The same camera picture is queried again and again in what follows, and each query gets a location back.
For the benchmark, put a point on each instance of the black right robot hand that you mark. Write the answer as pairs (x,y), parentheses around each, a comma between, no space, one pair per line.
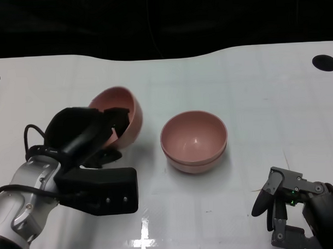
(323,214)

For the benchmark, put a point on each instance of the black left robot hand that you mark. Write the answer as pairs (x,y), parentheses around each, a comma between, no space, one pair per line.
(73,127)

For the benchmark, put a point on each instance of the pink plastic bowl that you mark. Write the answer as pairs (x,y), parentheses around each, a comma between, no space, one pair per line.
(194,134)
(119,100)
(195,168)

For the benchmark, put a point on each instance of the thin tan straw fibre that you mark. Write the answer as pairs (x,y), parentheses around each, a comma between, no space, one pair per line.
(286,160)

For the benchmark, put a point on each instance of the small orange-tan debris strip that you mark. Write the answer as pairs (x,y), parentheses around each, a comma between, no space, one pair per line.
(257,190)

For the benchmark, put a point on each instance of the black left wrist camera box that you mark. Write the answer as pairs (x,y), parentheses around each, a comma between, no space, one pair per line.
(108,186)

